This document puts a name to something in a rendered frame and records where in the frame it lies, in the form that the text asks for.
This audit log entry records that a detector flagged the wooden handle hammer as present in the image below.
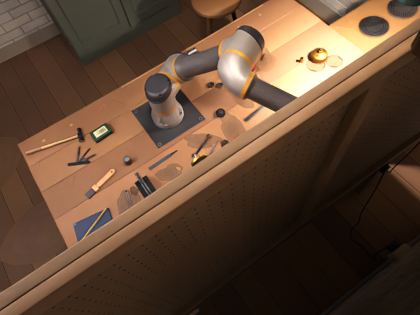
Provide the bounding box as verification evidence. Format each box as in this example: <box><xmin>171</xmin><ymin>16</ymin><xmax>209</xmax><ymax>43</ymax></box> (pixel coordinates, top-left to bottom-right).
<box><xmin>25</xmin><ymin>127</ymin><xmax>85</xmax><ymax>156</ymax></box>

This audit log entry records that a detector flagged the dark grey square base plate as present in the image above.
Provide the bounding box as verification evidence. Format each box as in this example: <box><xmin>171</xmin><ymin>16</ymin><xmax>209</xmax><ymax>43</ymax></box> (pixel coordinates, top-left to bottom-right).
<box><xmin>131</xmin><ymin>90</ymin><xmax>205</xmax><ymax>149</ymax></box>

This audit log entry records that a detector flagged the blue notebook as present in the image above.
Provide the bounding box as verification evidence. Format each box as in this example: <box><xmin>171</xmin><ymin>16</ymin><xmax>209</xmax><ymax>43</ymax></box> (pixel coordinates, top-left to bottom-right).
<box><xmin>72</xmin><ymin>207</ymin><xmax>114</xmax><ymax>242</ymax></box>

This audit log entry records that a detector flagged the dark round index plate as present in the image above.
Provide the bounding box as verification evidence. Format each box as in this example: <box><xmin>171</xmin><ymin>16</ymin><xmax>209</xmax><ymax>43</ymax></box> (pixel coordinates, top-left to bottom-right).
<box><xmin>387</xmin><ymin>0</ymin><xmax>419</xmax><ymax>18</ymax></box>
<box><xmin>358</xmin><ymin>16</ymin><xmax>390</xmax><ymax>36</ymax></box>

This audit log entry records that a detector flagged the dark slim wrench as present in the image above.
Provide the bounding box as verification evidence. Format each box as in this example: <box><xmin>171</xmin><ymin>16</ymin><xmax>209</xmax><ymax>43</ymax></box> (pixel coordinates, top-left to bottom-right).
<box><xmin>192</xmin><ymin>134</ymin><xmax>212</xmax><ymax>158</ymax></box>

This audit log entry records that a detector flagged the brass dome bell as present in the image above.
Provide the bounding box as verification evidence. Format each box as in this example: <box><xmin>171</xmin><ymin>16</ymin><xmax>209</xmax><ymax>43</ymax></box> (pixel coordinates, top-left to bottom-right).
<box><xmin>307</xmin><ymin>47</ymin><xmax>328</xmax><ymax>64</ymax></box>

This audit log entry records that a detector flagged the black oblong block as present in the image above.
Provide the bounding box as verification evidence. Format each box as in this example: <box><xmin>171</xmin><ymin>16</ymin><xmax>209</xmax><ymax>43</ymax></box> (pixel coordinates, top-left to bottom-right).
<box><xmin>135</xmin><ymin>176</ymin><xmax>157</xmax><ymax>198</ymax></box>

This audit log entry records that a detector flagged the green cupboard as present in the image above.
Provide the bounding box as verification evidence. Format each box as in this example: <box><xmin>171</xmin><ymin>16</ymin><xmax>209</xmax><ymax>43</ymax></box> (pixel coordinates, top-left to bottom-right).
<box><xmin>40</xmin><ymin>0</ymin><xmax>182</xmax><ymax>66</ymax></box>

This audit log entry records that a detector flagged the wooden handle scraper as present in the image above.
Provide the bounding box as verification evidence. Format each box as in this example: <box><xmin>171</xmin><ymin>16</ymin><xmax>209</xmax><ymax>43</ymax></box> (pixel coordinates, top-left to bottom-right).
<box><xmin>85</xmin><ymin>168</ymin><xmax>117</xmax><ymax>200</ymax></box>

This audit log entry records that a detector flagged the round wooden stool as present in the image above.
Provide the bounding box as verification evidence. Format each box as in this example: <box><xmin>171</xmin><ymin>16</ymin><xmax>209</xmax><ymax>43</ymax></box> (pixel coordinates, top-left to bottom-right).
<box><xmin>190</xmin><ymin>0</ymin><xmax>242</xmax><ymax>35</ymax></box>

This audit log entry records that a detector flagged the black cable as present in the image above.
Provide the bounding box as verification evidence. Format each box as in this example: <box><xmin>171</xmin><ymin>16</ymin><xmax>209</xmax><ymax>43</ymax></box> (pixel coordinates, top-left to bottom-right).
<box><xmin>348</xmin><ymin>144</ymin><xmax>420</xmax><ymax>260</ymax></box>

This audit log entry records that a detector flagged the grey metal box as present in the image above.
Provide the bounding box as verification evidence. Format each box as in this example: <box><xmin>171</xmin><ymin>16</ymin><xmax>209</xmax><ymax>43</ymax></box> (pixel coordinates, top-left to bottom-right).
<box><xmin>295</xmin><ymin>0</ymin><xmax>391</xmax><ymax>24</ymax></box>

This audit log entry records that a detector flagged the grey flat file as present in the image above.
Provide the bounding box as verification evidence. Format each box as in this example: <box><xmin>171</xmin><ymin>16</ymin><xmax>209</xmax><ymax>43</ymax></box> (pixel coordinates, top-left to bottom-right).
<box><xmin>148</xmin><ymin>150</ymin><xmax>179</xmax><ymax>171</ymax></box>

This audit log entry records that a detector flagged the wooden pegboard back panel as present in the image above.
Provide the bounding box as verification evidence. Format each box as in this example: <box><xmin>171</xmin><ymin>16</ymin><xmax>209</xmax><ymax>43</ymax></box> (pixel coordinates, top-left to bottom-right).
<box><xmin>0</xmin><ymin>19</ymin><xmax>420</xmax><ymax>315</ymax></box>

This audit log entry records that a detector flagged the grey steel bar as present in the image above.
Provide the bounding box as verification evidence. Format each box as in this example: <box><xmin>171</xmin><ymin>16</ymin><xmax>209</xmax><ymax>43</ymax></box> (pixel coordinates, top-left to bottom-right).
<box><xmin>243</xmin><ymin>105</ymin><xmax>264</xmax><ymax>123</ymax></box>

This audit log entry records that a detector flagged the yellow pencil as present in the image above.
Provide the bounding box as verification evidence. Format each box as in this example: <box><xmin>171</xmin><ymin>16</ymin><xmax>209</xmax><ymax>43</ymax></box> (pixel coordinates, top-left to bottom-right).
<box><xmin>82</xmin><ymin>207</ymin><xmax>108</xmax><ymax>239</ymax></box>

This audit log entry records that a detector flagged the green tin box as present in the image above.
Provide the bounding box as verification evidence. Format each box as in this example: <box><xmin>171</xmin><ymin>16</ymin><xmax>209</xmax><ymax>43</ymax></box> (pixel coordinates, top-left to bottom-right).
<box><xmin>89</xmin><ymin>123</ymin><xmax>115</xmax><ymax>144</ymax></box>

